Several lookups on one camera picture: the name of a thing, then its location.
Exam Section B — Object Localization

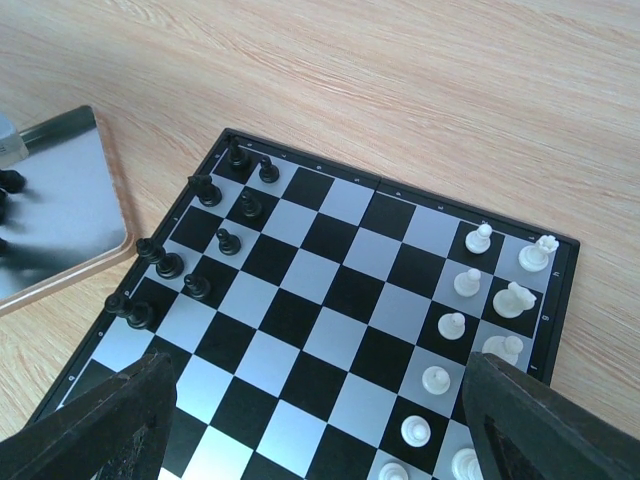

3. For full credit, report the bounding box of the black and silver chessboard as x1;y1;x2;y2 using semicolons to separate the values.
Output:
35;129;580;479

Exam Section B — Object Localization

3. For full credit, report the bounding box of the black queen piece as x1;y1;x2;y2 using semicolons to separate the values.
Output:
136;238;184;279

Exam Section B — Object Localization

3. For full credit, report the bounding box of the black rook piece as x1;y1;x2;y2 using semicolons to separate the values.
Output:
226;134;251;171

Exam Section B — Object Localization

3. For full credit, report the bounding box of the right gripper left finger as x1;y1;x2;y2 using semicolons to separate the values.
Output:
1;353;176;479

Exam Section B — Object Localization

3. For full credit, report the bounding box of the white king piece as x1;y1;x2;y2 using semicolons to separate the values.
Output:
451;448;483;480

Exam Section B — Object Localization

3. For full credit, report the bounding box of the black knight piece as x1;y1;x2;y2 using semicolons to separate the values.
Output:
188;175;222;207

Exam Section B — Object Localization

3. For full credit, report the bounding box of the metal tray with wooden rim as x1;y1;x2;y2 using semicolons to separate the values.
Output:
1;105;137;314

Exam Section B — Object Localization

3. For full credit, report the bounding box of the black pawn piece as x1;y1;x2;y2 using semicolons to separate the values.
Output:
240;190;263;220
216;228;241;256
184;273;211;300
259;155;280;184

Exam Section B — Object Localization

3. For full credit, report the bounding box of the white knight piece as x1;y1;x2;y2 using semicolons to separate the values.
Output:
492;282;536;319

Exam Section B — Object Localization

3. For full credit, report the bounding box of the white pawn piece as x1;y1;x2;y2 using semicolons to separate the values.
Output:
422;366;451;395
377;462;409;480
401;415;431;448
465;223;493;254
453;268;481;298
437;312;465;340

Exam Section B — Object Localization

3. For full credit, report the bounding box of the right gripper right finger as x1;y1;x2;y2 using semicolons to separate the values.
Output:
462;352;639;479

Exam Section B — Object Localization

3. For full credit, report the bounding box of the black chess piece in tray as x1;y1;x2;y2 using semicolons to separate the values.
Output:
0;170;26;194

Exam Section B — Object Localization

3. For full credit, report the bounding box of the white rook piece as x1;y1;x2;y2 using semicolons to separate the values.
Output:
518;235;559;272

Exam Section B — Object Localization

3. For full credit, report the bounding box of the white bishop piece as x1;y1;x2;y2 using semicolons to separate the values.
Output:
481;335;524;366

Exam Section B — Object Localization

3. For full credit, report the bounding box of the black king piece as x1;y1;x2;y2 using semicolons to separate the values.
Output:
104;292;155;329

